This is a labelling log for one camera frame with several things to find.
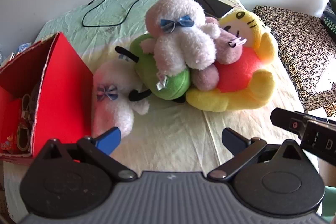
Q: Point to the stack of green clothes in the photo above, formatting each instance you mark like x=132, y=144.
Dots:
x=330, y=22

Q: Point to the patterned brown cushion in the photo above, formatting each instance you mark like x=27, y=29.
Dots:
x=302, y=43

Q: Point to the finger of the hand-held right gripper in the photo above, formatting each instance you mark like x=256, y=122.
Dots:
x=286, y=120

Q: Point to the red cardboard box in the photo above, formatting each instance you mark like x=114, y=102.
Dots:
x=63, y=92

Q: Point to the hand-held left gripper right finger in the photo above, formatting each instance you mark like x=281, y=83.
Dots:
x=232, y=141

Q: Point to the white plush toy blue bow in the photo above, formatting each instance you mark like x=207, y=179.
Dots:
x=181, y=37
x=118, y=98

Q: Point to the blue white plastic bag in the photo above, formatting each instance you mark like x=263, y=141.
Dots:
x=23, y=48

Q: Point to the yellow tiger plush toy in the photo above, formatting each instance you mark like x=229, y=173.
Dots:
x=236, y=74

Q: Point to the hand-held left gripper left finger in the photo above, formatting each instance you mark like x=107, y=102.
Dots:
x=109, y=138

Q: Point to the black smartphone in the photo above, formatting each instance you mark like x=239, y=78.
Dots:
x=212, y=5

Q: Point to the patterned cloth item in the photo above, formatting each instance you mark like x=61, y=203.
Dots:
x=25, y=119

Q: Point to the pink plush bear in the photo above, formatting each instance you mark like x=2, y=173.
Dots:
x=228, y=52

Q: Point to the green plush toy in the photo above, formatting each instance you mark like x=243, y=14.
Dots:
x=173, y=85

